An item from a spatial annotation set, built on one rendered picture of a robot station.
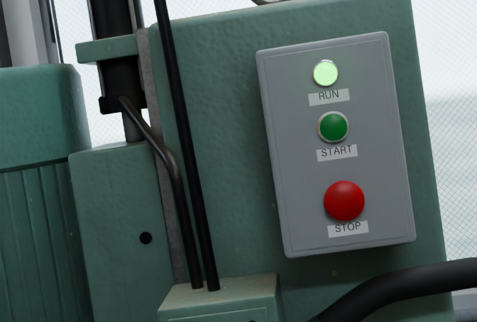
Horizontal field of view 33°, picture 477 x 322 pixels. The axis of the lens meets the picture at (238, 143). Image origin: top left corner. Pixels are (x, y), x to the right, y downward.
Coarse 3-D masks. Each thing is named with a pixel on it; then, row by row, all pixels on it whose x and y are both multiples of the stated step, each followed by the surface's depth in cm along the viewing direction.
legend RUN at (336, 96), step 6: (336, 90) 59; (342, 90) 59; (348, 90) 59; (312, 96) 60; (318, 96) 60; (324, 96) 60; (330, 96) 60; (336, 96) 60; (342, 96) 59; (348, 96) 59; (312, 102) 60; (318, 102) 60; (324, 102) 60; (330, 102) 60
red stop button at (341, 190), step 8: (336, 184) 59; (344, 184) 59; (352, 184) 59; (328, 192) 59; (336, 192) 59; (344, 192) 59; (352, 192) 59; (360, 192) 59; (328, 200) 59; (336, 200) 59; (344, 200) 59; (352, 200) 59; (360, 200) 59; (328, 208) 59; (336, 208) 59; (344, 208) 59; (352, 208) 59; (360, 208) 59; (336, 216) 59; (344, 216) 59; (352, 216) 59
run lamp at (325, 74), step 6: (324, 60) 59; (318, 66) 59; (324, 66) 59; (330, 66) 59; (336, 66) 59; (312, 72) 59; (318, 72) 59; (324, 72) 59; (330, 72) 59; (336, 72) 59; (318, 78) 59; (324, 78) 59; (330, 78) 59; (336, 78) 59; (318, 84) 59; (324, 84) 59; (330, 84) 59
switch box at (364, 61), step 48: (288, 48) 60; (336, 48) 59; (384, 48) 59; (288, 96) 60; (384, 96) 59; (288, 144) 60; (336, 144) 60; (384, 144) 60; (288, 192) 60; (384, 192) 60; (288, 240) 61; (336, 240) 60; (384, 240) 60
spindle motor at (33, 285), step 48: (0, 96) 71; (48, 96) 73; (0, 144) 71; (48, 144) 73; (0, 192) 71; (48, 192) 73; (0, 240) 72; (48, 240) 73; (0, 288) 72; (48, 288) 73
